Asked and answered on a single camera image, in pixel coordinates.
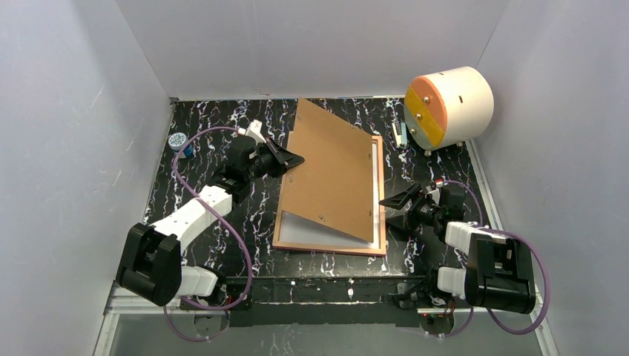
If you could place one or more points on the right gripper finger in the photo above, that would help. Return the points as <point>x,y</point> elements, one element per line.
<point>402,222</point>
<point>399,200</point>

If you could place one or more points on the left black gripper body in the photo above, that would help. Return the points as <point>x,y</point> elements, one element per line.
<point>274,159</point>

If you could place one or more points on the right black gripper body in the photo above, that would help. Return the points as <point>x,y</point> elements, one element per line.
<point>410,207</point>

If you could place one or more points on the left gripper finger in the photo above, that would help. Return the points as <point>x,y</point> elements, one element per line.
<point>281,157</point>
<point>275,169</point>

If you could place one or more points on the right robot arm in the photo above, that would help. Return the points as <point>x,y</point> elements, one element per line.
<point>498,273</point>

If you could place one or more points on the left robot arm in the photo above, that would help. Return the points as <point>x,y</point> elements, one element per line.
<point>150,264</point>

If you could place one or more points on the blue lidded small jar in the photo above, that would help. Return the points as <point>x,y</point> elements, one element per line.
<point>178,142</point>

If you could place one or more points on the white cylindrical drawer unit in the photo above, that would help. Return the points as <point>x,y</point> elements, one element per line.
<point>448,108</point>

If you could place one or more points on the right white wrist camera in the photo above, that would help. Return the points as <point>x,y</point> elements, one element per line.
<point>433,189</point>

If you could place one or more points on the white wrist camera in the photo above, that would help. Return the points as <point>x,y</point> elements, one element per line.
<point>254,131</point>
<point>433,189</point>

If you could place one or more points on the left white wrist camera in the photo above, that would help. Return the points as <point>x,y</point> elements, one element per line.
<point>254,131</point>

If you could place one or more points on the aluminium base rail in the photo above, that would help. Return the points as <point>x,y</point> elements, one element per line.
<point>310,316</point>

